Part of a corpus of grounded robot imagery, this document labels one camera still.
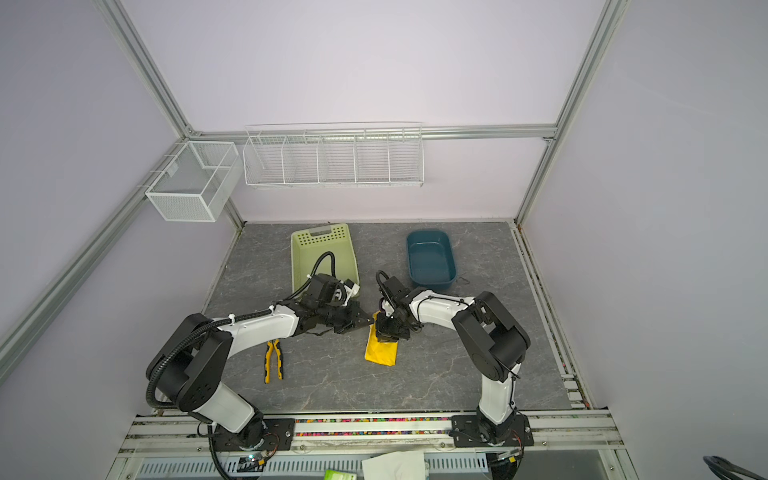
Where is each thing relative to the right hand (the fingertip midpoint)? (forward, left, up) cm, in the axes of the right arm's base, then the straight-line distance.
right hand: (378, 341), depth 90 cm
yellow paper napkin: (-3, 0, +1) cm, 3 cm away
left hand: (+1, +1, +8) cm, 9 cm away
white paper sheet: (-31, -6, +8) cm, 33 cm away
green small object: (-32, +8, +2) cm, 34 cm away
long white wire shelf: (+52, +15, +31) cm, 62 cm away
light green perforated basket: (+37, +28, +2) cm, 46 cm away
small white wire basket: (+40, +60, +28) cm, 78 cm away
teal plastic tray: (+34, -18, -3) cm, 39 cm away
